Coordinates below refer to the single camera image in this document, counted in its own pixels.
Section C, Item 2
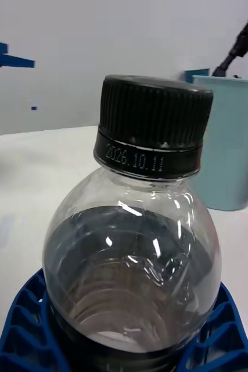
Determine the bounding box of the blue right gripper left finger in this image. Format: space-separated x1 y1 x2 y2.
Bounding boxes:
0 267 71 372

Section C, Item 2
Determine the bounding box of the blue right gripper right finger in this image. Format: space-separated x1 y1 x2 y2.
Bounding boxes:
184 282 248 372

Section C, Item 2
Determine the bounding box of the clear bottle black cap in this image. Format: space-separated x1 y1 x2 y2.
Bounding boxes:
41 74 222 372

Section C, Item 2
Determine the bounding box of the pale blue plastic bin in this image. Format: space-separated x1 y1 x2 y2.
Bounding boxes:
187 74 248 212

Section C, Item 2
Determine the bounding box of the black tripod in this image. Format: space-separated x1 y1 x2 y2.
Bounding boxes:
211 7 248 78

